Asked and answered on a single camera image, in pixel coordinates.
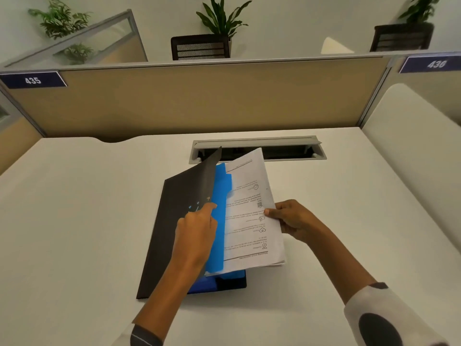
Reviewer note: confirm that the person's left hand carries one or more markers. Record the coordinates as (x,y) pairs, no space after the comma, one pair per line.
(192,237)

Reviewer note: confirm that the person's right hand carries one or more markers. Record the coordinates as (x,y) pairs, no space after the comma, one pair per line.
(299,221)

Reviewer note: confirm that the person's right thumb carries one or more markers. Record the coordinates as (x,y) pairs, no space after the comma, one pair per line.
(276,213)

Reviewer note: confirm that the stack of white printed papers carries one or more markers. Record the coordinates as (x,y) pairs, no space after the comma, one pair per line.
(252,198)

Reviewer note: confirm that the black folder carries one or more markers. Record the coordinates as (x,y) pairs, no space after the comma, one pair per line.
(169,226)

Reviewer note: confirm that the person's left forearm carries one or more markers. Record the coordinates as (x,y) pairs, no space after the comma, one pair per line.
(173,295)

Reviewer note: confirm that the person's right forearm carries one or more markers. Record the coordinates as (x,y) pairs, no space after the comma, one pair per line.
(342,263)

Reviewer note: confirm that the blue divider sheet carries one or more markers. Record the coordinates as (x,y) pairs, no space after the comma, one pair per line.
(219,248)

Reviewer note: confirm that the beige desk partition panel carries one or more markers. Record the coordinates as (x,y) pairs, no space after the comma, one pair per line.
(180,100)

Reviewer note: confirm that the black mesh office chair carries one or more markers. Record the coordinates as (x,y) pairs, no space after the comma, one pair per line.
(200,48)
(401,37)

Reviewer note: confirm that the beige neighbouring partition panel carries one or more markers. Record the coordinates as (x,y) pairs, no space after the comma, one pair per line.
(425,93)

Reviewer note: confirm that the broad-leaf green potted plant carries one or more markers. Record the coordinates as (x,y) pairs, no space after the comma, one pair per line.
(219,17)

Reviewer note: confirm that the blue number plate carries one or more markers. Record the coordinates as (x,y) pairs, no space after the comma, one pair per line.
(34,80)
(430,64)

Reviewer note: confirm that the glass partition panel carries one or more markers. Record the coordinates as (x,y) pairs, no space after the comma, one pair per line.
(115,39)

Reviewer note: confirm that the beige side partition panel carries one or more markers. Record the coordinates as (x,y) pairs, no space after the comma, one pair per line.
(14,140)

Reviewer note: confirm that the bushy green potted plant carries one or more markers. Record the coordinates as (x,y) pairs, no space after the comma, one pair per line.
(61,19)

